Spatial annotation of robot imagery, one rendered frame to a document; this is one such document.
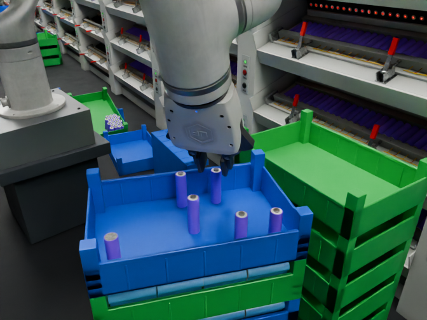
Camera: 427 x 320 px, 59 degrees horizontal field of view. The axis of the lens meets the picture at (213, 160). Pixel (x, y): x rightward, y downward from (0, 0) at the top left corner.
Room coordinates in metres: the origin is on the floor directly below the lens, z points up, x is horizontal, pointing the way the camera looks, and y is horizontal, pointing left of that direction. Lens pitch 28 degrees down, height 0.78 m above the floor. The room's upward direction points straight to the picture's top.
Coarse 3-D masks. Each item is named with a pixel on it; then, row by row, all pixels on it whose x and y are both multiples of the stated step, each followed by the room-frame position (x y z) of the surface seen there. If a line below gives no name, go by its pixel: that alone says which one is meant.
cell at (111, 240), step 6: (108, 234) 0.38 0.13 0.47; (114, 234) 0.38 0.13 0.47; (108, 240) 0.37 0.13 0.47; (114, 240) 0.37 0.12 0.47; (108, 246) 0.37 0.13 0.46; (114, 246) 0.37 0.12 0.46; (108, 252) 0.37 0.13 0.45; (114, 252) 0.37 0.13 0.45; (120, 252) 0.38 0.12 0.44; (108, 258) 0.37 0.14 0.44; (114, 258) 0.37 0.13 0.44
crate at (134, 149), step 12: (132, 132) 1.64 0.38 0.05; (144, 132) 1.65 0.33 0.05; (120, 144) 1.61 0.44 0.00; (132, 144) 1.61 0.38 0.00; (144, 144) 1.61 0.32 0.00; (120, 156) 1.34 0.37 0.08; (132, 156) 1.48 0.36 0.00; (144, 156) 1.48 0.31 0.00; (120, 168) 1.32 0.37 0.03; (132, 168) 1.34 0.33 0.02; (144, 168) 1.36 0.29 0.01
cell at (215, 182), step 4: (212, 168) 0.55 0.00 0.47; (216, 168) 0.55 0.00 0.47; (212, 172) 0.54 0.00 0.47; (216, 172) 0.54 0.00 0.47; (220, 172) 0.55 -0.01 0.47; (212, 176) 0.54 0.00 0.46; (216, 176) 0.54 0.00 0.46; (220, 176) 0.55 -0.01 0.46; (212, 180) 0.54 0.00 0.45; (216, 180) 0.54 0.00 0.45; (220, 180) 0.55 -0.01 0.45; (212, 184) 0.54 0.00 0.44; (216, 184) 0.54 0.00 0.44; (220, 184) 0.55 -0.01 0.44; (212, 188) 0.54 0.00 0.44; (216, 188) 0.54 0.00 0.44; (220, 188) 0.55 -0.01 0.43; (212, 192) 0.54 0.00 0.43; (216, 192) 0.54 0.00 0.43; (220, 192) 0.55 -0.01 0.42; (212, 196) 0.54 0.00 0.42; (216, 196) 0.54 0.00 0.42; (220, 196) 0.55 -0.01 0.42; (212, 200) 0.54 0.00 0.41; (216, 200) 0.54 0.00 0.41; (220, 200) 0.55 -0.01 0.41
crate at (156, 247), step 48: (96, 192) 0.51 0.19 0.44; (144, 192) 0.55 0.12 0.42; (192, 192) 0.57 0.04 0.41; (240, 192) 0.58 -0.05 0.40; (96, 240) 0.36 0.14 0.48; (144, 240) 0.45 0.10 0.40; (192, 240) 0.45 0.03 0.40; (240, 240) 0.39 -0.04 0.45; (288, 240) 0.40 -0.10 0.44; (96, 288) 0.34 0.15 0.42; (144, 288) 0.35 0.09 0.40
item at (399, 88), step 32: (320, 0) 1.18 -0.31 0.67; (256, 32) 1.16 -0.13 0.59; (288, 32) 1.15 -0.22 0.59; (320, 32) 1.09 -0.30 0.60; (352, 32) 1.04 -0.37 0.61; (384, 32) 0.98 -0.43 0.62; (416, 32) 0.93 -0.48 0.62; (288, 64) 1.05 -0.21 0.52; (320, 64) 0.97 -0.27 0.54; (352, 64) 0.92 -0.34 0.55; (384, 64) 0.82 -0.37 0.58; (416, 64) 0.81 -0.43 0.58; (384, 96) 0.80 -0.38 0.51; (416, 96) 0.73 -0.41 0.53
